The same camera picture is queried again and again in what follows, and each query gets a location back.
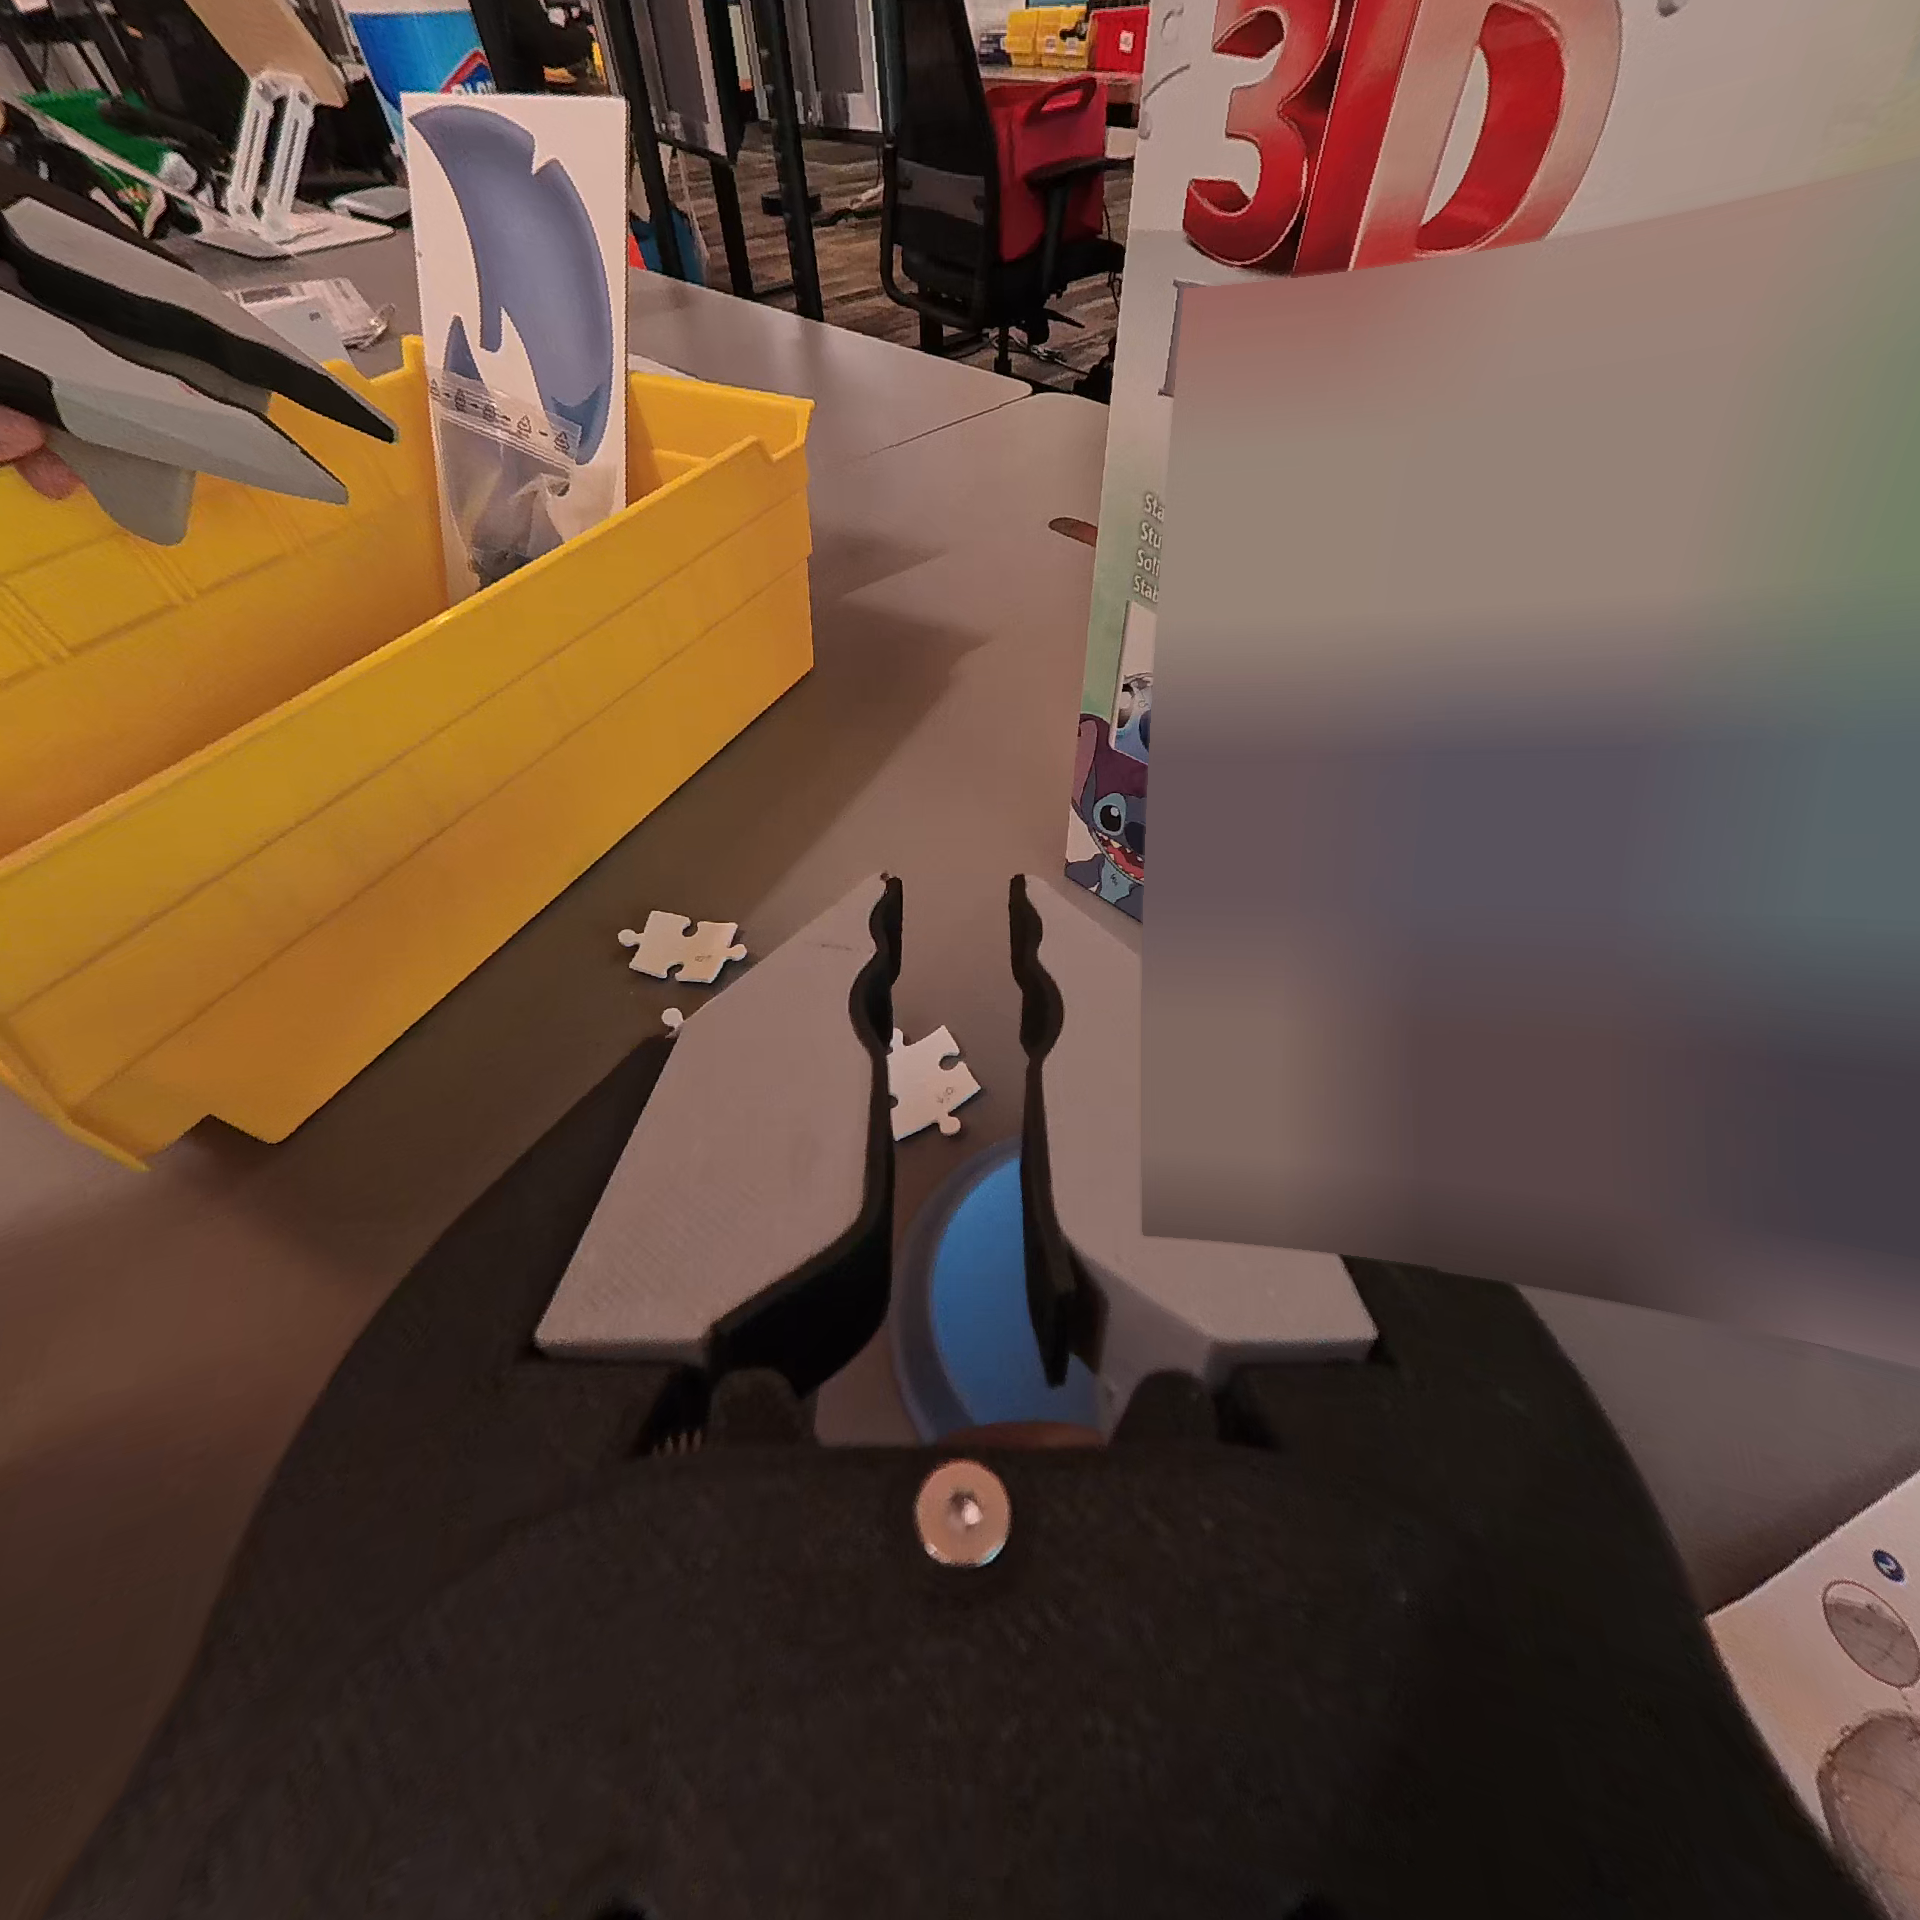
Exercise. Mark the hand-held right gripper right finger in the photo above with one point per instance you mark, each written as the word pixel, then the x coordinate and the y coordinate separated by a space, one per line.
pixel 1101 1123

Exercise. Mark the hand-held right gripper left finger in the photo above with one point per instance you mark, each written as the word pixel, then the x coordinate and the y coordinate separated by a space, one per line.
pixel 719 1199

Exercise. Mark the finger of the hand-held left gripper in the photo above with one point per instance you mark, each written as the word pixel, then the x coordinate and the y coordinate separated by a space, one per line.
pixel 165 427
pixel 91 249

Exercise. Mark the blue plastic puzzle base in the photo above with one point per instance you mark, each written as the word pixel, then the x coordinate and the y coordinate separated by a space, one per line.
pixel 975 1289

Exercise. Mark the yellow plastic bin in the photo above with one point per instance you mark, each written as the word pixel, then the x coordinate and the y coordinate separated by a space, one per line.
pixel 451 781

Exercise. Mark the printed puzzle box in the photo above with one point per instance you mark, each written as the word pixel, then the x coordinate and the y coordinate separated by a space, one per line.
pixel 1397 136

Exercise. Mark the person's left hand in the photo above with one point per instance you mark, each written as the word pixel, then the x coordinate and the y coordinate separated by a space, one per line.
pixel 28 457

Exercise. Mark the white lattice stand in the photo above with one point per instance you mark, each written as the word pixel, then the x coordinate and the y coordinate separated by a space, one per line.
pixel 269 150

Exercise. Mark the clear plastic bag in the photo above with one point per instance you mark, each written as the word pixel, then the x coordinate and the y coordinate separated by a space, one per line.
pixel 503 450

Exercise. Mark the blue and white canister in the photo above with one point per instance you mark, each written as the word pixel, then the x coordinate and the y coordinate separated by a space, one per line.
pixel 419 60

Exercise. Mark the white card with blue shapes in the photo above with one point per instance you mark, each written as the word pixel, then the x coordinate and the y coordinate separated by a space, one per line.
pixel 512 226

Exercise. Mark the brown flat wooden piece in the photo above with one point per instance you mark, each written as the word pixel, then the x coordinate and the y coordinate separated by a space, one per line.
pixel 1076 530

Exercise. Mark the black office chair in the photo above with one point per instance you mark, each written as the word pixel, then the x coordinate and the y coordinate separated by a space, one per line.
pixel 931 195

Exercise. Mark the white instruction leaflet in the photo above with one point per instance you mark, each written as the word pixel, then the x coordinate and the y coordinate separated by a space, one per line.
pixel 1846 1651

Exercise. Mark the red bag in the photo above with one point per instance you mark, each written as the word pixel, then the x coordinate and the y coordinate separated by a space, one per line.
pixel 1043 163

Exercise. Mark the black metal table frame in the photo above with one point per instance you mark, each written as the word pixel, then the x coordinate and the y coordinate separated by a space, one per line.
pixel 729 150

